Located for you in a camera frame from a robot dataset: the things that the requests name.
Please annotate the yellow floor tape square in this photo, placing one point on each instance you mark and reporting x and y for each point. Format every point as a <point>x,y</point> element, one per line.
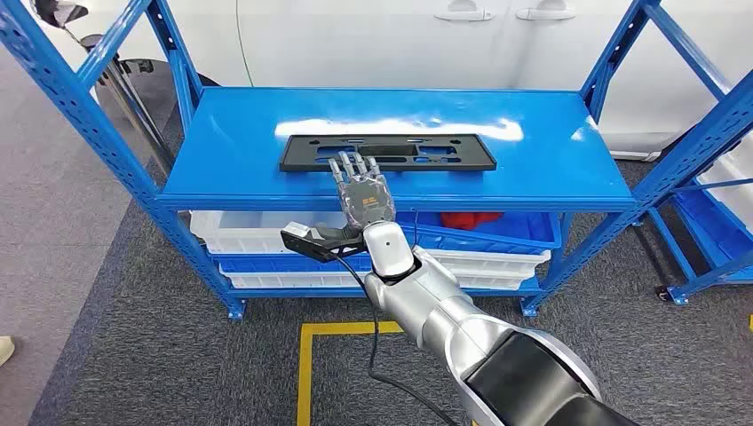
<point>304,376</point>

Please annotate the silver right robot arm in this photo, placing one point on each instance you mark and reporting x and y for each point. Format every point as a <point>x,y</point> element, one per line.
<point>435,294</point>

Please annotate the blue wheeled shelf rack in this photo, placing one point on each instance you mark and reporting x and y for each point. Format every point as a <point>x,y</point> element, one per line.
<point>679,294</point>

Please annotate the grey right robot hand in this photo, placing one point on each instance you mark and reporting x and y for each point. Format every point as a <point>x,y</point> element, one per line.
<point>367,200</point>

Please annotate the black plastic frame part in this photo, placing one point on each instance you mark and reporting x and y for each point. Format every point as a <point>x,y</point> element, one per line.
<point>482,161</point>

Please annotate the red cloth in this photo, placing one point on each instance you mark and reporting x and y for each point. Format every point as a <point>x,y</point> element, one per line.
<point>470,220</point>

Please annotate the dark tripod stand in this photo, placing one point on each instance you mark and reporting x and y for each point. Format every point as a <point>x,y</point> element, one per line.
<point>138,66</point>

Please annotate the large white plastic bin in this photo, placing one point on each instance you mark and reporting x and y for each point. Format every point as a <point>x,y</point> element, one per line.
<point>735,188</point>

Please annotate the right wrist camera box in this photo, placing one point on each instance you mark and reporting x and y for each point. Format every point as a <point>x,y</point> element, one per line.
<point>306,241</point>

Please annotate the blue plastic bin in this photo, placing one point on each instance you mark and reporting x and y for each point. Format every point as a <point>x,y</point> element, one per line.
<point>529,229</point>

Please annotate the blue metal shelf rack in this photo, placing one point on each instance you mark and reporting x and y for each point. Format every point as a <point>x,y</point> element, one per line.
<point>235,129</point>

